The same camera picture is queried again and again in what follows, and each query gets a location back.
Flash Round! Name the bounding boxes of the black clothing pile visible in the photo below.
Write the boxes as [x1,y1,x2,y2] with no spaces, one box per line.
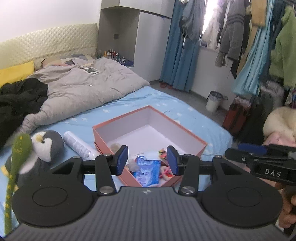
[1,78,48,147]

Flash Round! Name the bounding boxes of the grey white wardrobe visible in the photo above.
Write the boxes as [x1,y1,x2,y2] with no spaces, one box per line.
[97,1,175,81]

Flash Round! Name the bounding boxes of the clear plastic item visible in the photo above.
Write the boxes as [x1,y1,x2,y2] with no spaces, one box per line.
[109,143,121,154]

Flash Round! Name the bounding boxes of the hanging denim clothes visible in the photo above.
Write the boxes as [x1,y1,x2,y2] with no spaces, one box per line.
[179,0,205,43]

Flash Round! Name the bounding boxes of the white spray bottle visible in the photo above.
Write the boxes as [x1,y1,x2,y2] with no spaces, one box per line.
[63,131,101,161]

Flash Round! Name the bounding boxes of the grey penguin plush toy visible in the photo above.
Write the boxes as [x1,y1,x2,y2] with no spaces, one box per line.
[15,130,64,190]

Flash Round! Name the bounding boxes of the pink feather bird toy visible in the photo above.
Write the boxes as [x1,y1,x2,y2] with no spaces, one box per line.
[159,149,167,162]

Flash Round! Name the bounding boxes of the white waste bin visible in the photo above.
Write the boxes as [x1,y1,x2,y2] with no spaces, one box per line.
[206,91,224,113]

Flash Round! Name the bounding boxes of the yellow pillow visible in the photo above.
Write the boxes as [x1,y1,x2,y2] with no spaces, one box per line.
[0,61,34,87]

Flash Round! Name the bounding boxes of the red suitcase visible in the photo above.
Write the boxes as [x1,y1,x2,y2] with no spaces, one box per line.
[222,96,251,137]

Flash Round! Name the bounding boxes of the cream quilted headboard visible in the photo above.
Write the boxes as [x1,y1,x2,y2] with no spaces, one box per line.
[1,23,98,69]

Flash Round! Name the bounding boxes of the grey duvet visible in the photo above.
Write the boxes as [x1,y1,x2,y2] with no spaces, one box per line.
[17,58,149,133]

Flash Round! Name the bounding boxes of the hanging clothes rack garments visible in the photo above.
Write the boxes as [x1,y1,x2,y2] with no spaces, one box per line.
[215,1,295,96]

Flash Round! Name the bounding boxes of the blue star bedsheet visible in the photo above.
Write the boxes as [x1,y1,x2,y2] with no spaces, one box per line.
[0,85,234,230]

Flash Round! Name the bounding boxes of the orange cardboard box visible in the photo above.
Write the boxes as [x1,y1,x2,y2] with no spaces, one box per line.
[92,105,208,188]

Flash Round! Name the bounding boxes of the bottles on shelf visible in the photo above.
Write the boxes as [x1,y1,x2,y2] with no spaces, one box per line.
[99,49,134,67]

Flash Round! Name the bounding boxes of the blue curtain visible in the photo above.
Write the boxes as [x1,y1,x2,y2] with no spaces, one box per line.
[159,1,200,92]

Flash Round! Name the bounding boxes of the green plush back scratcher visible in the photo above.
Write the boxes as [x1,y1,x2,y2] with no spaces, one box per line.
[4,133,32,235]

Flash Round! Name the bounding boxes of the blue tissue pack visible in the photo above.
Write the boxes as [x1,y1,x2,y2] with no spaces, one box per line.
[133,156,161,187]

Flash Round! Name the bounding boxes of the person's right hand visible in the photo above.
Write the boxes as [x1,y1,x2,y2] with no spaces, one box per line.
[275,183,296,228]

